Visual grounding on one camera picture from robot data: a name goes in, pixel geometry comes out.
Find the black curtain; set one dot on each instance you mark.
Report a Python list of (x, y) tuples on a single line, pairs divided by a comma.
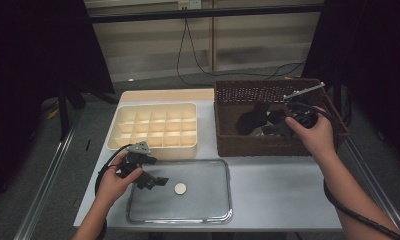
[(371, 66), (28, 83)]

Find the small black stick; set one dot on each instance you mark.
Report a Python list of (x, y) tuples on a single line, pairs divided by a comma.
[(88, 145)]

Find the cream divided organizer box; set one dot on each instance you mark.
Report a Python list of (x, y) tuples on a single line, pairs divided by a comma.
[(154, 126)]

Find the person's left hand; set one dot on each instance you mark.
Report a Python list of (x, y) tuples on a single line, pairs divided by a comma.
[(113, 186)]

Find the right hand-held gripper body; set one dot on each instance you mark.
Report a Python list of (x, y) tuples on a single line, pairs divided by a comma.
[(303, 113)]

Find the metal tray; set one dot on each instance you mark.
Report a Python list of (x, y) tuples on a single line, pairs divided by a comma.
[(201, 206)]

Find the black horizontal bar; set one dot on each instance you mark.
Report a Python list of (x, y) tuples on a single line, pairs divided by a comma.
[(204, 13)]

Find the black stand leg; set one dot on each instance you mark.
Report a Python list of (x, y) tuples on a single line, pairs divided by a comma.
[(64, 110)]

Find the metal floor rail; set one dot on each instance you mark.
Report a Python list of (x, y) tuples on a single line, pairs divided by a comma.
[(44, 186), (381, 200)]

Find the person's right hand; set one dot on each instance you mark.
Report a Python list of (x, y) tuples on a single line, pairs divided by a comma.
[(316, 140)]

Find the black sock pair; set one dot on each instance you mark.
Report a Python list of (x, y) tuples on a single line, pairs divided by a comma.
[(249, 121)]

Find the round white disc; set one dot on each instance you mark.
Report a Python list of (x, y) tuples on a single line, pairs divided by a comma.
[(180, 188)]

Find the white wall socket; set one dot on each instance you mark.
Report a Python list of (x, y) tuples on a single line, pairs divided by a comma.
[(189, 4)]

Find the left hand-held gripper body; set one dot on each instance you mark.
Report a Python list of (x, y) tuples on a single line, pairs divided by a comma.
[(134, 161)]

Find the brown woven basket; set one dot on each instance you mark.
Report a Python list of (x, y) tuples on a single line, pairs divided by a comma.
[(288, 146)]

